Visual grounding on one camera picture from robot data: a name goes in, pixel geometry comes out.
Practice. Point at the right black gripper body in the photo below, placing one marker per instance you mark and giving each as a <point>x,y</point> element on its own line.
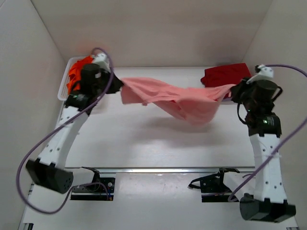
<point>246,102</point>

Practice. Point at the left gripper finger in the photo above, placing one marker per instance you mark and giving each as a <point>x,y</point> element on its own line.
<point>116,81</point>
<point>114,88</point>

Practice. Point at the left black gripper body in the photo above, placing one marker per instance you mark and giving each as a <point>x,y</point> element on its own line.
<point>103,83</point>

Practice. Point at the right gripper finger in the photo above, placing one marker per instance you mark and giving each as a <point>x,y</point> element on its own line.
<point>235,95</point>
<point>237,87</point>

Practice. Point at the pink polo shirt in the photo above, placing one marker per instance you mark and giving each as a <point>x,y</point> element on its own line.
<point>197,106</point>

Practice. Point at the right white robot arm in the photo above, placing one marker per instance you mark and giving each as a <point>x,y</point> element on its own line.
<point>267,202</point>

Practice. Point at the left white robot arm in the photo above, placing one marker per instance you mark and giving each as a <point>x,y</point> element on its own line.
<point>47,170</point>

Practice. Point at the white tray under red shirt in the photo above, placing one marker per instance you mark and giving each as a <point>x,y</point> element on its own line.
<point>227,99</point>

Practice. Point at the folded red t shirt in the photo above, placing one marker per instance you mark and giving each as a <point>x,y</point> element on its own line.
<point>224,75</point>

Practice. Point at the orange t shirt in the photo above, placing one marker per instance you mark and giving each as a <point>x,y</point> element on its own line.
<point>75,73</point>

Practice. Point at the white plastic basket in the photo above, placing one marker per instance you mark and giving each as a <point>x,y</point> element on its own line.
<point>63,90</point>

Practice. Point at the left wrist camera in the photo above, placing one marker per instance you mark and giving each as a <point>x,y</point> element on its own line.
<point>101,60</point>

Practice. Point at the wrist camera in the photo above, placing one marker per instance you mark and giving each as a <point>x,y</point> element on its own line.
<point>101,60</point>
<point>262,73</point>

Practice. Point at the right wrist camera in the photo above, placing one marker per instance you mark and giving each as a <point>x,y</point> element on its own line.
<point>262,73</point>

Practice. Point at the aluminium table rail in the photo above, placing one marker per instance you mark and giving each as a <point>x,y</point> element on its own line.
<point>156,169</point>

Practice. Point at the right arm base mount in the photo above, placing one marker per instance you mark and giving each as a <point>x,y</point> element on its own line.
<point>212,188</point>

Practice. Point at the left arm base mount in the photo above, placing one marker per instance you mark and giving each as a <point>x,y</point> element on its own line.
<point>101,189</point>

